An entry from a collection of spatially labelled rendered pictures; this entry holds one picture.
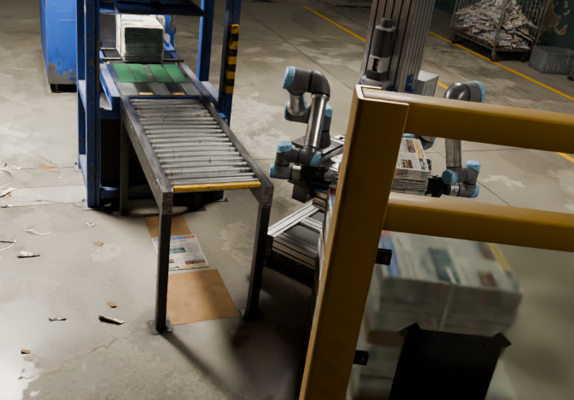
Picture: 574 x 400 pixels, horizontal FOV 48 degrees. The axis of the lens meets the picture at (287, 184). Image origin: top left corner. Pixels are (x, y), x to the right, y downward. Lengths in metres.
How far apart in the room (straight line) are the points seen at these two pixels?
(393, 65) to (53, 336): 2.22
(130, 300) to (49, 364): 0.60
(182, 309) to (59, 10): 3.63
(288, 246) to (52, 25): 3.52
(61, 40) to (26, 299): 3.33
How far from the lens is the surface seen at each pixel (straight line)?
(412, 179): 3.00
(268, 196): 3.18
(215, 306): 3.63
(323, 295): 1.31
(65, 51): 6.53
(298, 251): 3.82
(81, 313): 3.59
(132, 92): 4.29
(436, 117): 1.17
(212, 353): 3.34
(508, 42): 10.52
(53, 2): 6.42
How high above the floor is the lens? 2.18
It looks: 26 degrees down
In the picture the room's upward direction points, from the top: 8 degrees clockwise
